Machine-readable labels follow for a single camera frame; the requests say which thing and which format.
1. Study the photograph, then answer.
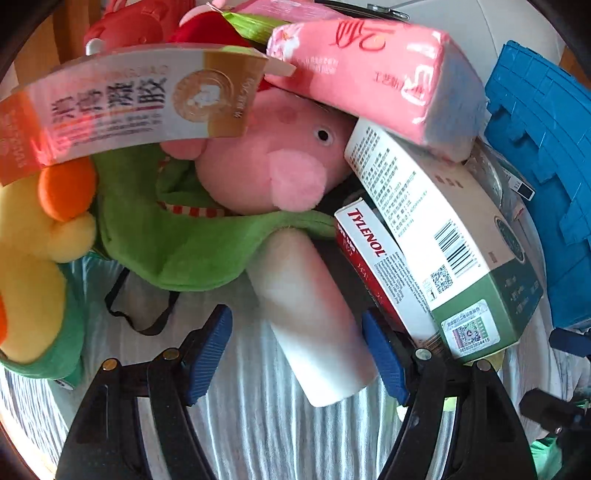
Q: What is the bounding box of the pink pig plush green dress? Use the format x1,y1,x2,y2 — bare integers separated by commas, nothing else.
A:
90,88,358,294

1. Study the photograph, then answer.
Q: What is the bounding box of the green cloth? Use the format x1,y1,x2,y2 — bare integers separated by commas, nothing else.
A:
529,436,573,480

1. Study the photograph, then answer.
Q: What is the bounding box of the black box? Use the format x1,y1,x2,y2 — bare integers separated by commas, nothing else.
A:
318,0,409,21

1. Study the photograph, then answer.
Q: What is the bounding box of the pale cardboard tube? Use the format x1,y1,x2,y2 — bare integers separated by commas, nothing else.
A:
247,228,380,408

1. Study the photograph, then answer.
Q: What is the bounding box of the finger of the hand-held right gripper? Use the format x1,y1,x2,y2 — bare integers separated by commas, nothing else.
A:
519,388,591,444
549,327,591,357

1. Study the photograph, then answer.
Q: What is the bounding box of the red plush toy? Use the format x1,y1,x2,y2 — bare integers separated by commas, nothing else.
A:
168,9,273,90

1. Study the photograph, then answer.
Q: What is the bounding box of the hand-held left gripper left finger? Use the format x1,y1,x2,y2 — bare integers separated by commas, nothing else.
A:
55,304,234,480

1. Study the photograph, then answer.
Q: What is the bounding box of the yellow duck plush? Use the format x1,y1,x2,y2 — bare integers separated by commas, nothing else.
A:
0,159,100,384

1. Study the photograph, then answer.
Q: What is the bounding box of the long orange white box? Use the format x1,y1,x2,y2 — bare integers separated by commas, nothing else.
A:
0,42,296,185

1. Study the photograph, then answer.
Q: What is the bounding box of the blue plastic crate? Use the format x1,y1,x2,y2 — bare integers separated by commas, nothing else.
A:
482,41,591,328

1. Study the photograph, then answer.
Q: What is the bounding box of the clear plastic package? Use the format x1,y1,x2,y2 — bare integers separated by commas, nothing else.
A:
471,138,539,259

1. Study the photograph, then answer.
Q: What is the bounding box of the wooden bed frame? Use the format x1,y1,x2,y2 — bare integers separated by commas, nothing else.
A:
18,0,109,79

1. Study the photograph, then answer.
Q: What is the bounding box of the white green box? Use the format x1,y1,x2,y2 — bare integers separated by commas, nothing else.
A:
344,117,544,358

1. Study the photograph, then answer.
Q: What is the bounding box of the white striped bedsheet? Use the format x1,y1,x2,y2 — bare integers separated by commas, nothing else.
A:
0,254,591,480

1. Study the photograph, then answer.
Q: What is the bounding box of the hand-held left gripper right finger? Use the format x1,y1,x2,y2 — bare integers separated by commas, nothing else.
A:
361,308,539,480

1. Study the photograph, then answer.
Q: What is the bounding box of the red plastic bear case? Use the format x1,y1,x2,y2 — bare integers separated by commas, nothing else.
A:
83,0,178,54

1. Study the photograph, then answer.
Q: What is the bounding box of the red white medicine box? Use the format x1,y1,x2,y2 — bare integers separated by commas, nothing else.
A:
333,196,441,349

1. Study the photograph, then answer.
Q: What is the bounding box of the black strap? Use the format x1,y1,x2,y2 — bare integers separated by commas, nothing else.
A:
104,268,178,335

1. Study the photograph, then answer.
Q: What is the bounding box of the pink tissue pack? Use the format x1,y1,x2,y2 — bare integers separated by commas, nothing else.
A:
265,18,490,163
226,0,319,23

